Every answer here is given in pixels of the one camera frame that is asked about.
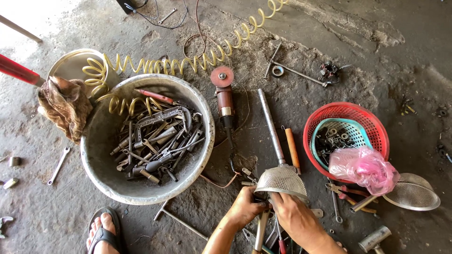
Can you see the person's left hand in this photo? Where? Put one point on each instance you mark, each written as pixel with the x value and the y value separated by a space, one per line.
pixel 243 208

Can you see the person's right hand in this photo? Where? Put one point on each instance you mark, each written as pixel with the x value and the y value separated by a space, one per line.
pixel 296 217

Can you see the person's right fingers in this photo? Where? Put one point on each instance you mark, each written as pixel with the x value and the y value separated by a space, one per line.
pixel 276 201

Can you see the person's left fingers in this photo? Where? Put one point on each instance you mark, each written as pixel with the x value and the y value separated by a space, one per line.
pixel 260 205

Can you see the silver pliers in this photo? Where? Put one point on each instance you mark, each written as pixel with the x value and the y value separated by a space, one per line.
pixel 251 238

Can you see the plain metal T-rod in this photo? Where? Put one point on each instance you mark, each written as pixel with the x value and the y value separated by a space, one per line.
pixel 183 223

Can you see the heap of nuts and washers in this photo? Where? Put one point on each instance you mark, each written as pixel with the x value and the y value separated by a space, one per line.
pixel 332 141

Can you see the pink plastic bag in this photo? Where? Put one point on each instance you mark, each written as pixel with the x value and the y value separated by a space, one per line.
pixel 363 169

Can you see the grey metal pipe hammer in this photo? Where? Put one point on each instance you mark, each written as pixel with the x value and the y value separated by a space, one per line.
pixel 374 238

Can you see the teal plastic basket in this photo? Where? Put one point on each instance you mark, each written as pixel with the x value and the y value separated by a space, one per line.
pixel 356 132

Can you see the brown angle grinder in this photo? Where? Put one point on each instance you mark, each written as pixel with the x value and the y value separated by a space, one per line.
pixel 225 102

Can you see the heap of greasy metal tools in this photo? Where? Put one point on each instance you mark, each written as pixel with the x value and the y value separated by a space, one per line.
pixel 159 144

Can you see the red plastic basket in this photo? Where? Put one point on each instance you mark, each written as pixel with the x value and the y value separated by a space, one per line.
pixel 374 130

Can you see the black small engine part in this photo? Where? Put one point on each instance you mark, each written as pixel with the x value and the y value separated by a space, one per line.
pixel 328 72

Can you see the black flip-flop sandal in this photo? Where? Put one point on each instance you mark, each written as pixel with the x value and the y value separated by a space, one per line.
pixel 114 218

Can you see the large grey round basin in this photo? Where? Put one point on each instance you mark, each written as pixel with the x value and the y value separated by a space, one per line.
pixel 106 169

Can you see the person's left foot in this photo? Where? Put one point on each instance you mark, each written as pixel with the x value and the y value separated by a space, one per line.
pixel 100 232

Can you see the silver open-end wrench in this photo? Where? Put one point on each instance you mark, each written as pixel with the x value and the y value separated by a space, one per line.
pixel 58 165

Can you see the small grey wrench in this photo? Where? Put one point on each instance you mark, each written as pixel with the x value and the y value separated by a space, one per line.
pixel 167 16

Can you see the dirty brown rag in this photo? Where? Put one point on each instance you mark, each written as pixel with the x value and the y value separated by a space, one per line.
pixel 65 105

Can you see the round metal pan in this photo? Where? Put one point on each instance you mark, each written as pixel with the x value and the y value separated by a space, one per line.
pixel 69 65

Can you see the small metal socket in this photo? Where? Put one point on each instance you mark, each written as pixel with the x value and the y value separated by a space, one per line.
pixel 14 161
pixel 10 183

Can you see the grey metal clamp piece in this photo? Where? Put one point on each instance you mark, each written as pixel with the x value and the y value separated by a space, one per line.
pixel 4 225

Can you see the long grey metal rod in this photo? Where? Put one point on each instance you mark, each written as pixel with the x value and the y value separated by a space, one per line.
pixel 19 29

